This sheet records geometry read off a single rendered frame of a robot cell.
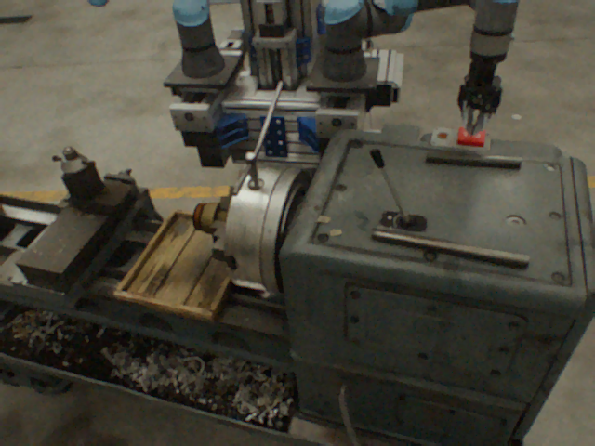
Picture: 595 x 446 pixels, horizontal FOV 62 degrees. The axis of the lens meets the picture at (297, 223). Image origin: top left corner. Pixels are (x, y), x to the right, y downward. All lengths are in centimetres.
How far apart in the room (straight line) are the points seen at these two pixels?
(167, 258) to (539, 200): 101
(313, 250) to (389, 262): 14
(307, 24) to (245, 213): 90
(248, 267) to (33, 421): 155
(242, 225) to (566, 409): 162
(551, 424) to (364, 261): 148
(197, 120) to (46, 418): 143
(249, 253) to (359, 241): 28
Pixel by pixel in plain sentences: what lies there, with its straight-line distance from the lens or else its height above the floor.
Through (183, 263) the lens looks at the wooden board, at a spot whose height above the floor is 89.
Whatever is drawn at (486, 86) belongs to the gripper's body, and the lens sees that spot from 113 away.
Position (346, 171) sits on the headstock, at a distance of 114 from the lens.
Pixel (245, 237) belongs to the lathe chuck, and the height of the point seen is 117.
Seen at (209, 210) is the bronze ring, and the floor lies 112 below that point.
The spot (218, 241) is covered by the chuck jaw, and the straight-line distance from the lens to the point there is 121.
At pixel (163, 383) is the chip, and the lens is 166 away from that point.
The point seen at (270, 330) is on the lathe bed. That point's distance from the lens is 133.
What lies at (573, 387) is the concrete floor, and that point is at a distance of 240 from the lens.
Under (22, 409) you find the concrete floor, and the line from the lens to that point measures 256.
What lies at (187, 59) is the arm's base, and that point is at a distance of 180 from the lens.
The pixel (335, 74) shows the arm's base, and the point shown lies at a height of 119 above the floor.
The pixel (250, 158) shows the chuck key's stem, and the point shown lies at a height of 132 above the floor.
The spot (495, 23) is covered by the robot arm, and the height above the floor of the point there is 155.
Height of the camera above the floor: 196
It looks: 44 degrees down
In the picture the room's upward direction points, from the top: 6 degrees counter-clockwise
